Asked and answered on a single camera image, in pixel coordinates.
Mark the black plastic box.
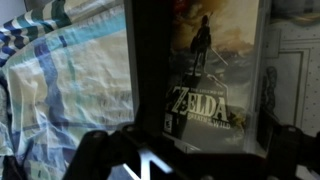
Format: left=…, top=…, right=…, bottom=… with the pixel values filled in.
left=123, top=0, right=176, bottom=138

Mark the blue plaid duvet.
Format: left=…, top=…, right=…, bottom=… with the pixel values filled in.
left=0, top=0, right=138, bottom=180

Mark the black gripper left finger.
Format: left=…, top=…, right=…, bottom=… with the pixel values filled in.
left=62, top=129, right=116, bottom=180

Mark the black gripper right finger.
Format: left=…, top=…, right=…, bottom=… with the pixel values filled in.
left=258, top=109, right=306, bottom=180

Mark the Zelda game case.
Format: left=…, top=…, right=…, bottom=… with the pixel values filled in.
left=162, top=0, right=271, bottom=155

